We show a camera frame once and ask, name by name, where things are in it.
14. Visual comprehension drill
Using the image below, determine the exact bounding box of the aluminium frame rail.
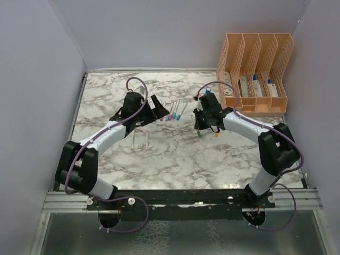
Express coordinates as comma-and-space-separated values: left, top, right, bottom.
42, 189, 323, 213

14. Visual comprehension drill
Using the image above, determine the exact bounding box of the white box in organizer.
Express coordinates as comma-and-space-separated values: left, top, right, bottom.
222, 71, 234, 97

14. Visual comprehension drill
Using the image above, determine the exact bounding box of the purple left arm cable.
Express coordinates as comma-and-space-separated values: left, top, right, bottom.
64, 76, 149, 234

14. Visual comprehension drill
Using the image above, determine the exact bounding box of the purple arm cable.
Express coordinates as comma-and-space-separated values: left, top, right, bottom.
64, 76, 149, 234
195, 81, 304, 232

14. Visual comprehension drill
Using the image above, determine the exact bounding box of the orange file organizer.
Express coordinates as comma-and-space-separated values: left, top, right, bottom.
216, 33, 294, 117

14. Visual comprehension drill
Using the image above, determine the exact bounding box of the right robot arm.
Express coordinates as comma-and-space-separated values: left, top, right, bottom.
193, 93, 301, 208

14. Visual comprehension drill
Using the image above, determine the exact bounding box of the red white box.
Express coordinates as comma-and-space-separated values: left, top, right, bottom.
267, 79, 278, 97

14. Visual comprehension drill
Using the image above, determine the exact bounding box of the blue white box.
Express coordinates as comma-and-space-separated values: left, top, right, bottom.
253, 74, 264, 97

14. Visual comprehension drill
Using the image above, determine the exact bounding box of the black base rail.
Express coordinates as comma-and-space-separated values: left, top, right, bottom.
87, 189, 275, 221

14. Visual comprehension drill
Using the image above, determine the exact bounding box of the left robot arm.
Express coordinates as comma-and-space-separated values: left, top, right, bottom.
55, 92, 169, 210

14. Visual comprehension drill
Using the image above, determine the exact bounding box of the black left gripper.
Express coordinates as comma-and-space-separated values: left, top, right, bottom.
134, 95, 169, 126

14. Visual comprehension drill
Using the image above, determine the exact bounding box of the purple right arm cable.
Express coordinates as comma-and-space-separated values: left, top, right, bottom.
195, 81, 304, 232

